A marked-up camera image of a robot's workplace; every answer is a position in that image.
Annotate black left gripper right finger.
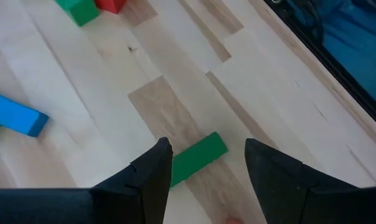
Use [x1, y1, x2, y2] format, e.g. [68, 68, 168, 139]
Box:
[244, 138, 376, 224]

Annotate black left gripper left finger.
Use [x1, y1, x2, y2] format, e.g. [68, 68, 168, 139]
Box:
[0, 136, 174, 224]

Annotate blue long block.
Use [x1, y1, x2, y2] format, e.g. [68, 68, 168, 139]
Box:
[0, 90, 50, 138]

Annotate red arch block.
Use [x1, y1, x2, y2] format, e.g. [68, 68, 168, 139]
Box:
[94, 0, 128, 15]

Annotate green quarter arch block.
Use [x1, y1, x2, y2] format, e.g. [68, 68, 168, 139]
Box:
[54, 0, 100, 27]

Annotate green long flat block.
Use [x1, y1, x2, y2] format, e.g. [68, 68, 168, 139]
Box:
[170, 131, 228, 189]

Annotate black aluminium table frame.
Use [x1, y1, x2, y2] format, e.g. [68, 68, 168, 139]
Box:
[264, 0, 376, 133]

